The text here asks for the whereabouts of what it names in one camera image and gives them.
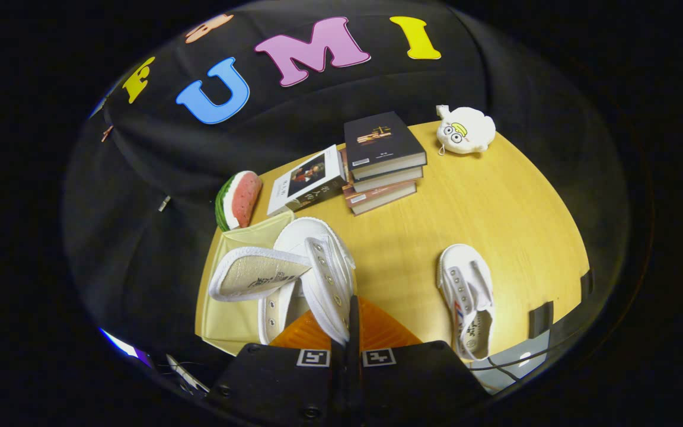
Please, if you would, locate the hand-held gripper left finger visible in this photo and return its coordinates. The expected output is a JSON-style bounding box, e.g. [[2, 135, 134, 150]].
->
[[206, 308, 352, 427]]

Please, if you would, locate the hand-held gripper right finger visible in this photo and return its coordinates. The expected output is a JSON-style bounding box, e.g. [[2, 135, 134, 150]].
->
[[347, 295, 491, 427]]

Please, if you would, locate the white canvas shoe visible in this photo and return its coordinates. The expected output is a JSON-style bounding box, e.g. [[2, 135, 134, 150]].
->
[[436, 243, 496, 361], [209, 216, 356, 346]]

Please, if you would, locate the beige storage box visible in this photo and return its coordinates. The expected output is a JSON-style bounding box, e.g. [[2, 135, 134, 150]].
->
[[195, 211, 296, 357]]

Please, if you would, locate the white office desk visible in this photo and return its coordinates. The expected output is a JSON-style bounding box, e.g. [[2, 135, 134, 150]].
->
[[166, 354, 211, 397]]

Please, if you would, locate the white portrait cover book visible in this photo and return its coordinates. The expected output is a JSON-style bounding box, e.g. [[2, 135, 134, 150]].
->
[[266, 144, 349, 217]]

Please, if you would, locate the watermelon slice toy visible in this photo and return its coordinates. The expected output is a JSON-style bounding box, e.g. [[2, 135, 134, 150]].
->
[[215, 171, 263, 232]]

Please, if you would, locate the black backdrop cloth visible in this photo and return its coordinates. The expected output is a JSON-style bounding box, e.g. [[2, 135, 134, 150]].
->
[[63, 0, 633, 380]]

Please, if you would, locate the black hardcover book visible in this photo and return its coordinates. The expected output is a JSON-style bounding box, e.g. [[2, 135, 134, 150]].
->
[[344, 111, 427, 181]]

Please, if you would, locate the white plush toy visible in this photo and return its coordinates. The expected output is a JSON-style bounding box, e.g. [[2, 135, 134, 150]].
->
[[435, 104, 497, 157]]

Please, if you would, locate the black floor cable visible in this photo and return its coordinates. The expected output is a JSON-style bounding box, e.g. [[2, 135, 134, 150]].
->
[[468, 349, 551, 380]]

